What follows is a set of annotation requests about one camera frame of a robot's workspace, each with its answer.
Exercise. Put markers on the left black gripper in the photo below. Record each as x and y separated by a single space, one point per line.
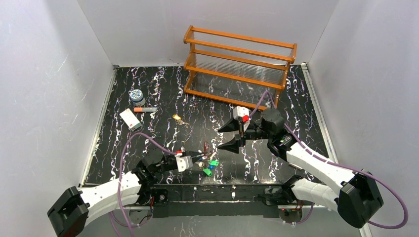
193 158

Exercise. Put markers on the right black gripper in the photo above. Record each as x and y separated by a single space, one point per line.
242 134

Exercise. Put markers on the green tag key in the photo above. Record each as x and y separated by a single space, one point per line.
214 162
207 171

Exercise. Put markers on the yellow tag key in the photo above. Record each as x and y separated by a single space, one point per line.
179 120

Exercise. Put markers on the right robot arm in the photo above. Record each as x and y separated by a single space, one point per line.
353 195

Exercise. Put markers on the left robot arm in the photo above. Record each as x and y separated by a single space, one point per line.
78 207

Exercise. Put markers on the orange wooden shelf rack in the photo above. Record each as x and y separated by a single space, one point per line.
236 58

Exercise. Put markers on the white card box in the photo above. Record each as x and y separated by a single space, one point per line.
130 119

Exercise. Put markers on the orange grey marker pen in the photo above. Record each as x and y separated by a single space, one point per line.
145 109

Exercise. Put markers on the blue white round jar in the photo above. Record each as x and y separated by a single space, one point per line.
137 97

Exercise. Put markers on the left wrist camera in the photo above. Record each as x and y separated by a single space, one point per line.
183 161

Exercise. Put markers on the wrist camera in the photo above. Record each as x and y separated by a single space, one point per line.
241 113
183 161

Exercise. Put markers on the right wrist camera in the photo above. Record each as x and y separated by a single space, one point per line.
241 113

